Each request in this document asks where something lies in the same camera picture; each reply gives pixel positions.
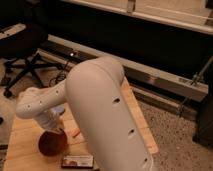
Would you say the red-brown ceramic bowl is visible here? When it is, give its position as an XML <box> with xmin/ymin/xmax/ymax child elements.
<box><xmin>38</xmin><ymin>131</ymin><xmax>67</xmax><ymax>156</ymax></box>

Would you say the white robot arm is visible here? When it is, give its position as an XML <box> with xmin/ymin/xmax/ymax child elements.
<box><xmin>16</xmin><ymin>57</ymin><xmax>156</xmax><ymax>171</ymax></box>

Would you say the blue flat object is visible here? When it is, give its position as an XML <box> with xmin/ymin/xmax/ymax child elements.
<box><xmin>53</xmin><ymin>105</ymin><xmax>65</xmax><ymax>115</ymax></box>

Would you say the small flat printed box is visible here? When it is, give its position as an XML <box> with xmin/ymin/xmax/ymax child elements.
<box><xmin>61</xmin><ymin>155</ymin><xmax>94</xmax><ymax>168</ymax></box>

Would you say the metal rod at right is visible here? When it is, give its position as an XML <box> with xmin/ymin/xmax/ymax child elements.
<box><xmin>178</xmin><ymin>56</ymin><xmax>213</xmax><ymax>116</ymax></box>

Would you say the black office chair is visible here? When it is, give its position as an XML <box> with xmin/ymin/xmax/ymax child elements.
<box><xmin>0</xmin><ymin>23</ymin><xmax>62</xmax><ymax>98</ymax></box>

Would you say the dark object right edge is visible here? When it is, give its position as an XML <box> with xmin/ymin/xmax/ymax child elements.
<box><xmin>192</xmin><ymin>91</ymin><xmax>213</xmax><ymax>150</ymax></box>

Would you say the black cable on floor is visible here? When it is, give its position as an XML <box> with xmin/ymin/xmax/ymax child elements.
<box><xmin>49</xmin><ymin>59</ymin><xmax>73</xmax><ymax>88</ymax></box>

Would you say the long metal rail beam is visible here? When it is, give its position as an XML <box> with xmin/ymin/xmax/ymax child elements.
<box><xmin>41</xmin><ymin>35</ymin><xmax>209</xmax><ymax>102</ymax></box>

